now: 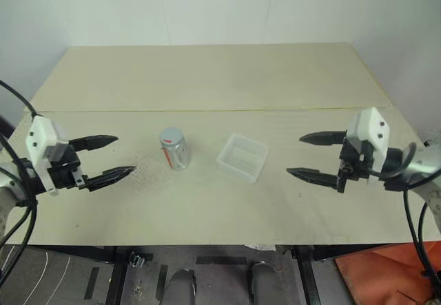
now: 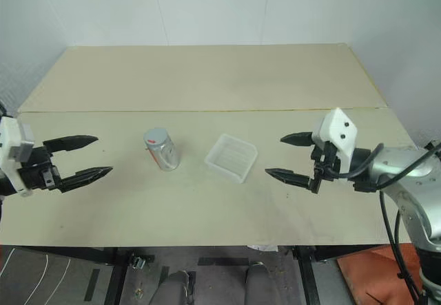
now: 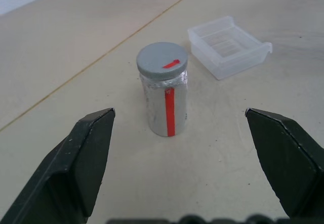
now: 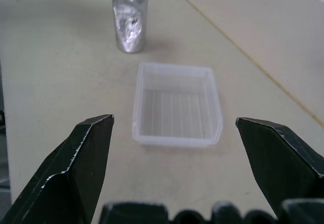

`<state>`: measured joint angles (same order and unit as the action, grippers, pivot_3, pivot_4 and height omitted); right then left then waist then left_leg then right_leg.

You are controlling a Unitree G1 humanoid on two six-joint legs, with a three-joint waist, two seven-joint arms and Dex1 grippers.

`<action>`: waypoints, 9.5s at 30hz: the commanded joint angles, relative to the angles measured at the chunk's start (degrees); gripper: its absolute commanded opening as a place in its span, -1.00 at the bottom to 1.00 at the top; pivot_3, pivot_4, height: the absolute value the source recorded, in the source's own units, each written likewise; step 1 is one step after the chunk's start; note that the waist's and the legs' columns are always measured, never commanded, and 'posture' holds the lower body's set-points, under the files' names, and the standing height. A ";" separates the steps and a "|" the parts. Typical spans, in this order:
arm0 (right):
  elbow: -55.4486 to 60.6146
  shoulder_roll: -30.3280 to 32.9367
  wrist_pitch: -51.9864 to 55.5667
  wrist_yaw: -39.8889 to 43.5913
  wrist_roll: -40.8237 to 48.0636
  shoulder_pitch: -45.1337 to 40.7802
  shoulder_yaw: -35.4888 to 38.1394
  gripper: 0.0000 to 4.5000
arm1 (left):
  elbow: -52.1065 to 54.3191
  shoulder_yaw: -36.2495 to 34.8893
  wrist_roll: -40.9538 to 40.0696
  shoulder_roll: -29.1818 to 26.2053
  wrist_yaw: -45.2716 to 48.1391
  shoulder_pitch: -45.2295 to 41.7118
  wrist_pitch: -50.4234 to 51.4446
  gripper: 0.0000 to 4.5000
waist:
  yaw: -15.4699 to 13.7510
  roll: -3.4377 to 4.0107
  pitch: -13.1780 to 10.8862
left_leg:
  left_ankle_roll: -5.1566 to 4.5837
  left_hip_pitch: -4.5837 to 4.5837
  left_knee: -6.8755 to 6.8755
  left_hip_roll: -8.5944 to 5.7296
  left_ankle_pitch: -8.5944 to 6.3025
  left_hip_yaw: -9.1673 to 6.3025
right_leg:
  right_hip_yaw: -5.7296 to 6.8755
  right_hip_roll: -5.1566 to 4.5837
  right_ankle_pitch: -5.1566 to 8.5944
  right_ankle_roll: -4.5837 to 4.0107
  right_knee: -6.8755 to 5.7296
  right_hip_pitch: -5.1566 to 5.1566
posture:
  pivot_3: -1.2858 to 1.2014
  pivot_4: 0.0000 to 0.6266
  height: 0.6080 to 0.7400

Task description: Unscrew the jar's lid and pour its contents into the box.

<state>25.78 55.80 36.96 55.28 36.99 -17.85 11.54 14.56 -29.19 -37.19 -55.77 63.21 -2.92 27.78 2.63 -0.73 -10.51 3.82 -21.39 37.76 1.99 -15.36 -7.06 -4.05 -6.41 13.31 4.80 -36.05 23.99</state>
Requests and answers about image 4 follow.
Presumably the clear square plastic tray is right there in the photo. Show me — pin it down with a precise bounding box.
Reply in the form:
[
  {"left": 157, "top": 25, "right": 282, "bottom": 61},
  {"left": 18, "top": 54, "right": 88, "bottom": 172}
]
[{"left": 132, "top": 62, "right": 224, "bottom": 148}]

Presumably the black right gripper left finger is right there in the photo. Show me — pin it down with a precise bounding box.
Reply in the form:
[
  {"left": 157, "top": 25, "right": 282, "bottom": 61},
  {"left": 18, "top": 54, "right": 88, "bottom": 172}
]
[{"left": 0, "top": 114, "right": 115, "bottom": 224}]

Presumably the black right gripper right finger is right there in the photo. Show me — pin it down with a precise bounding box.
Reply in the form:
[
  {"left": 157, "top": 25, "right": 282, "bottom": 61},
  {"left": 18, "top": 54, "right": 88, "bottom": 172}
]
[{"left": 235, "top": 117, "right": 324, "bottom": 219}]

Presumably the glass vial with white powder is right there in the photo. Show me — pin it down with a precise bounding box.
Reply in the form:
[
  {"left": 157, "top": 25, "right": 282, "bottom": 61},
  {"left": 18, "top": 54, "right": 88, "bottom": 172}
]
[{"left": 111, "top": 0, "right": 148, "bottom": 54}]

